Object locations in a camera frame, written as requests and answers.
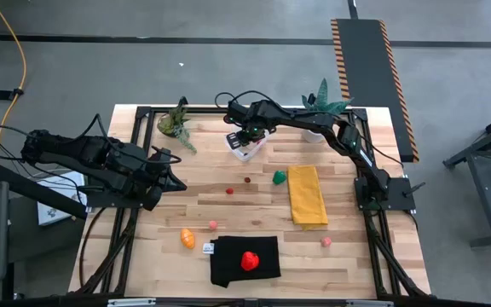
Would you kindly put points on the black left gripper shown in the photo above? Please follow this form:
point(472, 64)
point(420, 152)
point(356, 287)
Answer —
point(145, 175)

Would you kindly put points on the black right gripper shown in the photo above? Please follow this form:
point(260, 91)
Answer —
point(254, 130)

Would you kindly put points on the red toy raspberry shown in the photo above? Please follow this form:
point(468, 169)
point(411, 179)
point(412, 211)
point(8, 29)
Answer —
point(229, 191)

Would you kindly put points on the green toy bell pepper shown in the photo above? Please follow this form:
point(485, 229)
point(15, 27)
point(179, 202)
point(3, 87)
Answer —
point(279, 177)

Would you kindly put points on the orange toy fruit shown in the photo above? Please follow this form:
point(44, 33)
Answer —
point(188, 239)

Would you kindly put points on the small pink toy fruit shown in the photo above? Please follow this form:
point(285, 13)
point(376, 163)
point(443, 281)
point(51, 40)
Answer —
point(213, 225)

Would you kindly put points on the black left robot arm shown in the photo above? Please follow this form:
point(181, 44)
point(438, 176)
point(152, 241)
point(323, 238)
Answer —
point(79, 153)

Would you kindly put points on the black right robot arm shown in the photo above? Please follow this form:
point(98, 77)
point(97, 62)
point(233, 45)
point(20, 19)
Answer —
point(305, 119)

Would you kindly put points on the clear plastic tupperware container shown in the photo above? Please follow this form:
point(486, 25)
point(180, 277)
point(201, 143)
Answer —
point(250, 153)

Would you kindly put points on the trailing succulent in dark pot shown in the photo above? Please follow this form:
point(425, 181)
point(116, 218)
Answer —
point(171, 123)

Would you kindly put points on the yellow folded cloth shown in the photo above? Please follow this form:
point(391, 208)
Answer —
point(307, 196)

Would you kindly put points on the snake plant in white pot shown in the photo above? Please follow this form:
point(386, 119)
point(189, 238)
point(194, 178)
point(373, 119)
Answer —
point(323, 91)

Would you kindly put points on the white printed booklet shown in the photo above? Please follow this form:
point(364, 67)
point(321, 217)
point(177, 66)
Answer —
point(56, 209)

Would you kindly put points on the black folded cloth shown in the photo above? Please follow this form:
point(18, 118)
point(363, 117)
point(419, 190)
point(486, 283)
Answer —
point(228, 264)

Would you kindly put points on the red toy bell pepper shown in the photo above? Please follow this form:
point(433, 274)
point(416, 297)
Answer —
point(250, 261)

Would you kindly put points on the black slanted beam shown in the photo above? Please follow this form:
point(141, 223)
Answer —
point(36, 192)

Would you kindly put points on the black hazard-striped floor mat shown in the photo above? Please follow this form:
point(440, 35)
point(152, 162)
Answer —
point(365, 64)

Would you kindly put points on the grey metal table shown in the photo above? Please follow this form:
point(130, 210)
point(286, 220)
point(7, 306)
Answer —
point(482, 196)

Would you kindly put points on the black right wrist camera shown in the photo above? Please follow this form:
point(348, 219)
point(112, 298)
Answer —
point(239, 111)

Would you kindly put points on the black aluminium table frame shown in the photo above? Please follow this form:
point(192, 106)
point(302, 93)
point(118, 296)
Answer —
point(203, 109)

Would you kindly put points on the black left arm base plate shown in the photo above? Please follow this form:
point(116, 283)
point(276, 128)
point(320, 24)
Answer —
point(100, 200)

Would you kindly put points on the silver aluminium bracket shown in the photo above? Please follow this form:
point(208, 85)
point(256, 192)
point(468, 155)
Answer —
point(369, 303)
point(130, 302)

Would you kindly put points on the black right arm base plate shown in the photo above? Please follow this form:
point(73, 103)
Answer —
point(401, 192)

